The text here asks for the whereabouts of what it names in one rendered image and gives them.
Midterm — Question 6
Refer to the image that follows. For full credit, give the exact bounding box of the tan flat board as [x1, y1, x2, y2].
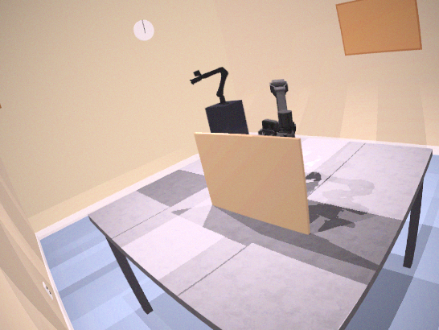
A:
[194, 132, 310, 235]

